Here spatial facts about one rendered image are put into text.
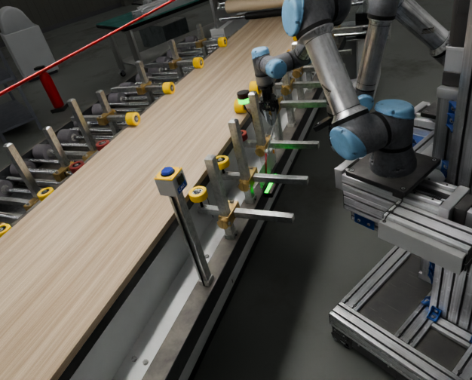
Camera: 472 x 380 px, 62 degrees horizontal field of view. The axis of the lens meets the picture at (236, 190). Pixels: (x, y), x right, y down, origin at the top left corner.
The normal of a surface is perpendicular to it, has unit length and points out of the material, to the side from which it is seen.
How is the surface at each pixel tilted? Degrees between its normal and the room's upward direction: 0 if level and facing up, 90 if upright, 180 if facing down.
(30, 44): 90
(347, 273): 0
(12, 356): 0
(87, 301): 0
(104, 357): 90
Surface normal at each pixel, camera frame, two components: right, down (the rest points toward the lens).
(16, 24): 0.57, 0.38
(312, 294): -0.20, -0.80
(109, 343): 0.91, 0.07
